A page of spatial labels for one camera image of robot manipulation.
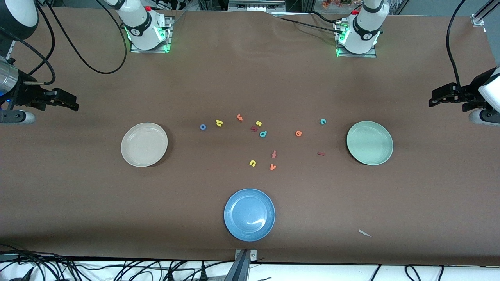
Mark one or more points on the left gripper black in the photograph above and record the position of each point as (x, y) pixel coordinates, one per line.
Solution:
(471, 95)

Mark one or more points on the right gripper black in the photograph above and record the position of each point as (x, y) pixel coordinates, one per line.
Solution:
(24, 95)

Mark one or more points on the yellow letter h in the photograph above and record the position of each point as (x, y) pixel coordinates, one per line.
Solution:
(219, 124)

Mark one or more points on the short aluminium profile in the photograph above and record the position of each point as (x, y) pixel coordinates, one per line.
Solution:
(479, 17)

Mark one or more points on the green plate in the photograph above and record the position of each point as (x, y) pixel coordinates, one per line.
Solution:
(370, 143)

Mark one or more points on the beige brown plate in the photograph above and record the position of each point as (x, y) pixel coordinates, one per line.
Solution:
(144, 144)

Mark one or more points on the brown table cover sheet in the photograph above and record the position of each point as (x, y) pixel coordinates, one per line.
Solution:
(78, 203)

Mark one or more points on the orange flower decoration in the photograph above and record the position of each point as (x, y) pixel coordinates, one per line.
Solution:
(336, 3)

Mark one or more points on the white paper scrap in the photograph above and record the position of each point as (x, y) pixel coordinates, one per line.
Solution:
(365, 233)

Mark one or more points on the teal letter p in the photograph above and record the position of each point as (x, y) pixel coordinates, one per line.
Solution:
(264, 132)

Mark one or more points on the grey equipment box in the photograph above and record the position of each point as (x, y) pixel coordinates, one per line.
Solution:
(256, 4)

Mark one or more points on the blue plate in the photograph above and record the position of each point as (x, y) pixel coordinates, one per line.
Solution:
(249, 215)

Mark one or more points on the white lower board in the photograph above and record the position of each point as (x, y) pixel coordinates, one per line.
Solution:
(312, 273)

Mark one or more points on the black plug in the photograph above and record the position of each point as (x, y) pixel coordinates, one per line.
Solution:
(203, 273)

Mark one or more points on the long aluminium rail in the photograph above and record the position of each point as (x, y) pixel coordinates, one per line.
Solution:
(10, 47)

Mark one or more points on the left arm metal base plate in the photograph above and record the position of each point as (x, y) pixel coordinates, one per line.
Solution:
(355, 56)

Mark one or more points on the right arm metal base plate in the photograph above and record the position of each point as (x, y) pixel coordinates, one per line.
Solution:
(170, 39)

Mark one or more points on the grey metal camera bracket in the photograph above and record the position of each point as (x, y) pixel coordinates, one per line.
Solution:
(243, 265)

